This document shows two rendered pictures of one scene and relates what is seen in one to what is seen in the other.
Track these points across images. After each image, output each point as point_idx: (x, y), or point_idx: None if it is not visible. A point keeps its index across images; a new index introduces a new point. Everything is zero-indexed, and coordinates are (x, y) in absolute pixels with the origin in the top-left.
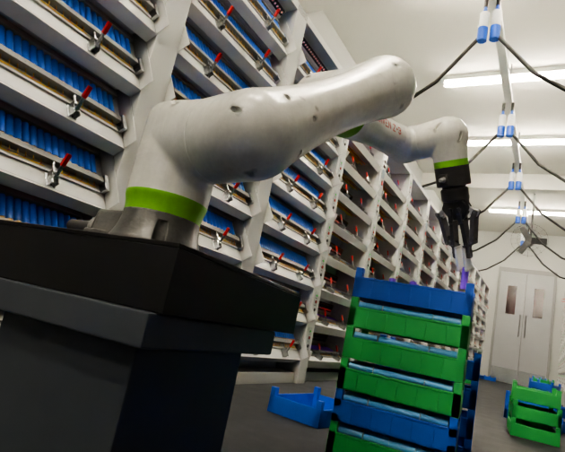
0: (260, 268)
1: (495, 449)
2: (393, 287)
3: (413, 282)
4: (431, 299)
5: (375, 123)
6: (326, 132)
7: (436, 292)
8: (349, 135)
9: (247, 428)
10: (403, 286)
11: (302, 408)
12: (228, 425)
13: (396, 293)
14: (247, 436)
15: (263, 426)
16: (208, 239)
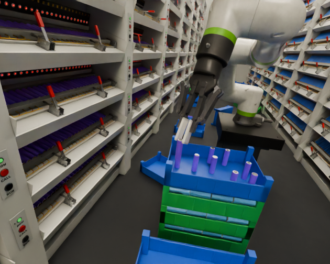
0: None
1: None
2: (221, 151)
3: (211, 146)
4: (195, 151)
5: (253, 47)
6: (218, 85)
7: (194, 146)
8: (259, 62)
9: (271, 242)
10: (215, 149)
11: None
12: (277, 237)
13: (218, 154)
14: (258, 227)
15: (274, 256)
16: None
